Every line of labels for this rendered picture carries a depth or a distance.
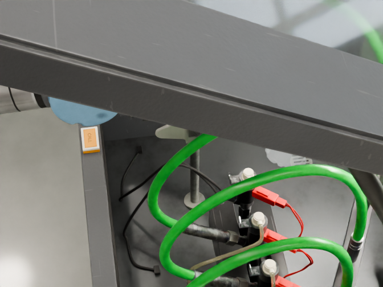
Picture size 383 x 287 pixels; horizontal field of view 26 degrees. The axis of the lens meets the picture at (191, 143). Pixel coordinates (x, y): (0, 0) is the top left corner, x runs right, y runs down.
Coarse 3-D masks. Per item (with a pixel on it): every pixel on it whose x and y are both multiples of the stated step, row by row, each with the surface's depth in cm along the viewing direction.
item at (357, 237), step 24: (288, 168) 99; (312, 168) 99; (336, 168) 100; (240, 192) 100; (360, 192) 104; (192, 216) 103; (360, 216) 109; (168, 240) 107; (360, 240) 114; (168, 264) 112
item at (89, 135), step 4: (84, 132) 150; (88, 132) 150; (92, 132) 150; (84, 136) 150; (88, 136) 150; (92, 136) 150; (84, 140) 149; (88, 140) 149; (92, 140) 149; (84, 144) 149; (88, 144) 149; (92, 144) 149; (96, 144) 149; (84, 152) 149; (88, 152) 149; (92, 152) 149
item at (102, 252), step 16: (80, 128) 153; (80, 144) 151; (96, 160) 148; (96, 176) 146; (96, 192) 144; (96, 208) 142; (96, 224) 140; (112, 224) 140; (96, 240) 138; (112, 240) 139; (96, 256) 137; (112, 256) 137; (96, 272) 135; (112, 272) 135
